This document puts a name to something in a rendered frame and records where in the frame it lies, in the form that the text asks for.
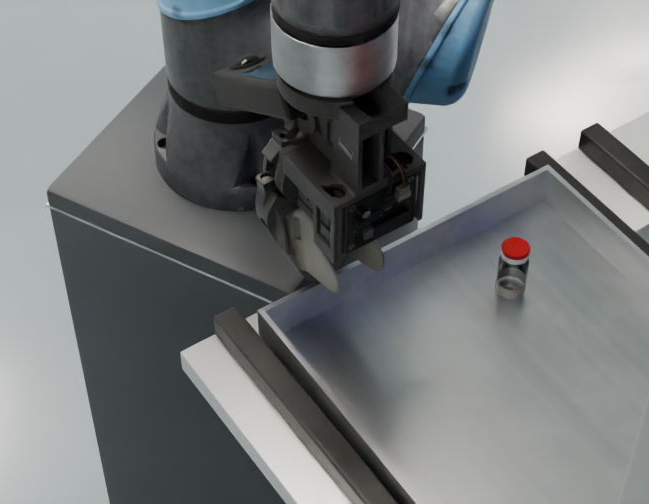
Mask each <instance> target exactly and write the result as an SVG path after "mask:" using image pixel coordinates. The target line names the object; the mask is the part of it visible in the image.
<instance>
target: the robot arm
mask: <svg viewBox="0 0 649 504"><path fill-rule="evenodd" d="M156 2H157V6H158V8H159V9H160V17H161V26H162V36H163V45H164V55H165V64H166V73H167V81H168V87H167V90H166V93H165V97H164V100H163V103H162V106H161V109H160V112H159V115H158V119H157V122H156V125H155V130H154V150H155V158H156V164H157V167H158V170H159V172H160V174H161V176H162V178H163V179H164V181H165V182H166V183H167V184H168V185H169V186H170V187H171V188H172V189H173V190H174V191H175V192H176V193H178V194H179V195H181V196H182V197H184V198H185V199H187V200H189V201H191V202H193V203H196V204H199V205H201V206H205V207H208V208H212V209H218V210H225V211H248V210H256V212H257V216H258V218H259V220H260V222H261V223H262V225H263V226H264V227H265V229H266V230H267V231H268V233H269V234H270V235H271V237H272V238H273V239H274V241H275V242H276V243H277V244H278V245H279V247H280V248H281V249H282V251H283V252H284V253H285V255H286V256H287V257H288V258H289V260H290V261H291V262H292V264H293V265H294V266H295V267H296V268H297V269H298V271H299V272H300V273H301V274H302V275H303V276H304V277H305V278H306V279H308V280H310V281H311V282H315V281H317V280H318V281H319V282H320V283H322V284H323V285H324V286H325V287H326V288H328V289H329V290H330V291H331V292H333V293H338V292H340V283H339V279H338V277H337V274H336V272H335V271H337V269H338V268H339V266H340V264H341V263H342V261H343V259H344V258H345V256H346V255H347V254H349V255H350V256H352V257H353V258H355V259H357V260H358V261H360V262H361V263H363V264H365V265H366V266H368V267H369V268H371V269H373V270H374V271H381V270H382V269H383V267H384V254H383V251H382V249H381V248H380V246H379V244H378V242H377V241H376V239H378V238H380V237H382V236H384V235H386V234H388V233H390V232H392V231H394V230H396V229H398V228H400V227H402V226H404V225H406V224H408V223H410V222H412V221H414V217H415V218H416V219H417V220H418V221H419V220H421V219H422V216H423V202H424V188H425V175H426V162H425V161H424V160H423V159H422V158H421V157H420V156H419V155H418V154H417V153H416V152H415V151H414V150H413V149H412V148H411V147H410V146H409V145H408V144H407V143H406V142H405V141H404V140H403V139H402V138H401V137H400V136H399V135H397V134H396V133H395V132H394V131H393V130H392V126H394V125H397V124H399V123H401V122H403V121H405V120H407V119H408V104H409V103H417V104H427V105H438V106H447V105H451V104H454V103H456V102H457V101H459V100H460V99H461V98H462V97H463V96H464V94H465V93H466V91H467V89H468V86H469V83H470V81H471V78H472V75H473V72H474V69H475V66H476V62H477V59H478V56H479V53H480V49H481V46H482V42H483V39H484V35H485V32H486V28H487V25H488V21H489V18H490V14H491V10H492V6H493V2H494V0H156ZM417 177H418V186H417V201H416V185H417Z"/></svg>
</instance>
